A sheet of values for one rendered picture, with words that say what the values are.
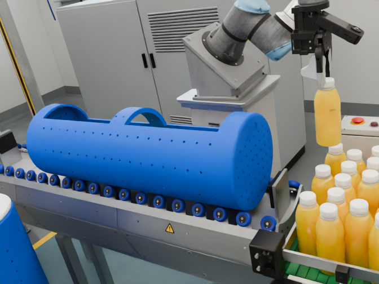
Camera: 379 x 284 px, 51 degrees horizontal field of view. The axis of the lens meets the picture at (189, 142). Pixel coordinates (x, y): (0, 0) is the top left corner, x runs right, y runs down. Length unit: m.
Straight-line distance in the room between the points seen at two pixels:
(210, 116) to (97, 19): 2.28
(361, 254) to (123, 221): 0.79
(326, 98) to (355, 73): 2.86
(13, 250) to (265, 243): 0.82
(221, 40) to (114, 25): 2.11
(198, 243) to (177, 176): 0.25
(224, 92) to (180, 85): 1.76
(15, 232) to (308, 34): 1.07
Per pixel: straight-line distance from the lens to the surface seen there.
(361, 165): 1.21
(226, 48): 1.53
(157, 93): 3.45
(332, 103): 1.09
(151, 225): 1.37
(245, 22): 1.48
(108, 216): 1.50
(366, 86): 3.96
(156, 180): 1.20
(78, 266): 2.05
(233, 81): 1.48
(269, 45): 1.46
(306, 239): 1.07
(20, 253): 1.47
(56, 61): 6.78
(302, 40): 1.06
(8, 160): 2.07
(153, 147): 1.18
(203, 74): 1.51
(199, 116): 1.61
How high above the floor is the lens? 1.65
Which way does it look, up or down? 25 degrees down
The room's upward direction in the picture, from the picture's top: 12 degrees counter-clockwise
